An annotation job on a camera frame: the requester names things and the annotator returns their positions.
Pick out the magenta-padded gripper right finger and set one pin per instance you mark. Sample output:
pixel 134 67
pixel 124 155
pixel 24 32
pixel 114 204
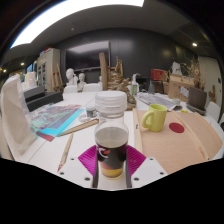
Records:
pixel 148 170

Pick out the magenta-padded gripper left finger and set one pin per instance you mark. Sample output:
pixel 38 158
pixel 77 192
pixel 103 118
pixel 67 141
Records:
pixel 75 170

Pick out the clear drink bottle dark label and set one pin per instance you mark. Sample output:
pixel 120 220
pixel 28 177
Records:
pixel 111 146

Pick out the packaged wooden paintbrush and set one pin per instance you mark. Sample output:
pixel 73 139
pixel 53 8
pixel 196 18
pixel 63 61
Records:
pixel 80 127

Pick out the flat round red coaster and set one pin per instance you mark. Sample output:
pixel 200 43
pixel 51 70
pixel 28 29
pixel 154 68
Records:
pixel 176 127

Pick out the lime green mug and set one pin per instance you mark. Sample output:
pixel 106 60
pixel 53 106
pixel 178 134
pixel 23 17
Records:
pixel 156 118

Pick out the small white-lidded jar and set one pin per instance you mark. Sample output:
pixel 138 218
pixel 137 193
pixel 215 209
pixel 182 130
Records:
pixel 91 111

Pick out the small yellow tag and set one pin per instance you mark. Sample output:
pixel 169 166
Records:
pixel 185 111

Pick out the spread newspaper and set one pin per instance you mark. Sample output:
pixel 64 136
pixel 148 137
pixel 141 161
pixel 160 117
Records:
pixel 158 99

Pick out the black flat box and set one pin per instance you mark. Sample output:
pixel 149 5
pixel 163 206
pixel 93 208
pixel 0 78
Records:
pixel 45 101
pixel 33 92

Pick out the white canvas bag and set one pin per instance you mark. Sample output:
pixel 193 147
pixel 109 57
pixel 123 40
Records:
pixel 15 116

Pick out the white chair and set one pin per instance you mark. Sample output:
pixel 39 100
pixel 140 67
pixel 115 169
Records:
pixel 92 87
pixel 213 110
pixel 70 89

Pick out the glass flask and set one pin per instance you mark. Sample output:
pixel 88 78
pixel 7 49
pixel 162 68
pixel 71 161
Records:
pixel 151 88

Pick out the clear spray bottle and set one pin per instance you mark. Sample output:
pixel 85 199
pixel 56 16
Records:
pixel 135 87

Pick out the white plaster bust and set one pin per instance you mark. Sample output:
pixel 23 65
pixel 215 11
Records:
pixel 81 81
pixel 70 76

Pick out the wooden easel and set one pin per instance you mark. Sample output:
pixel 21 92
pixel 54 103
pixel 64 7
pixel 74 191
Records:
pixel 57 78

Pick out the red box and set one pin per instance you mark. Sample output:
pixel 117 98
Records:
pixel 157 74

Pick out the wooden figure cutout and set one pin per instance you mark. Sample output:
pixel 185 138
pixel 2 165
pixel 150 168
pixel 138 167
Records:
pixel 212 94

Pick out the white shelf unit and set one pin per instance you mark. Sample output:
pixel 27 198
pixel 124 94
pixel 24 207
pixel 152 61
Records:
pixel 46 66

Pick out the round ceiling spotlight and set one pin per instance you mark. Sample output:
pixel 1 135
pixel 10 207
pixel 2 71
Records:
pixel 194 44

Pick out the large ceiling light panel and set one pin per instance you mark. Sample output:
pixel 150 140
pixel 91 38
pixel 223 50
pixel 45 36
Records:
pixel 66 15

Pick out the black wall screen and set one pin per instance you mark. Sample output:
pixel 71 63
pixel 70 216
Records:
pixel 86 56

